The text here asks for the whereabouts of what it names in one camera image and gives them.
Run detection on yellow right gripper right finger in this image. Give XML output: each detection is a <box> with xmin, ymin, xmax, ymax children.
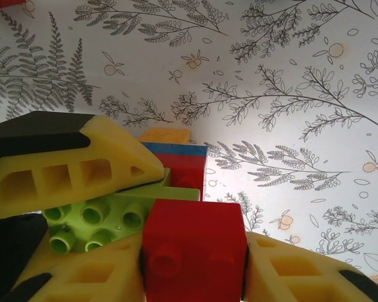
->
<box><xmin>243</xmin><ymin>231</ymin><xmax>378</xmax><ymax>302</ymax></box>

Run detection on long green lego brick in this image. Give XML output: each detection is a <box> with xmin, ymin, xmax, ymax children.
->
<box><xmin>43</xmin><ymin>167</ymin><xmax>202</xmax><ymax>254</ymax></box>

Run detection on small red lego brick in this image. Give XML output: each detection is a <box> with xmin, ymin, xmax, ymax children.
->
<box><xmin>0</xmin><ymin>0</ymin><xmax>26</xmax><ymax>13</ymax></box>
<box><xmin>140</xmin><ymin>199</ymin><xmax>247</xmax><ymax>302</ymax></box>

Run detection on long blue lego brick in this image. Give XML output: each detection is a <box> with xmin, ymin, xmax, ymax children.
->
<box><xmin>142</xmin><ymin>142</ymin><xmax>208</xmax><ymax>157</ymax></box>

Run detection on small orange lego brick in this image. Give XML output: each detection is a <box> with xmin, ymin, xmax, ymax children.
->
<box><xmin>138</xmin><ymin>128</ymin><xmax>192</xmax><ymax>146</ymax></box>

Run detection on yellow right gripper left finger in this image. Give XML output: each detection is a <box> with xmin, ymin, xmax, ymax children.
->
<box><xmin>1</xmin><ymin>232</ymin><xmax>147</xmax><ymax>302</ymax></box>

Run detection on floral patterned table cover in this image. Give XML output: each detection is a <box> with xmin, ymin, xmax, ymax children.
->
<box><xmin>0</xmin><ymin>0</ymin><xmax>378</xmax><ymax>281</ymax></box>

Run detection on long red lego brick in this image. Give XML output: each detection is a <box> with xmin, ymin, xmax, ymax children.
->
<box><xmin>169</xmin><ymin>153</ymin><xmax>208</xmax><ymax>202</ymax></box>

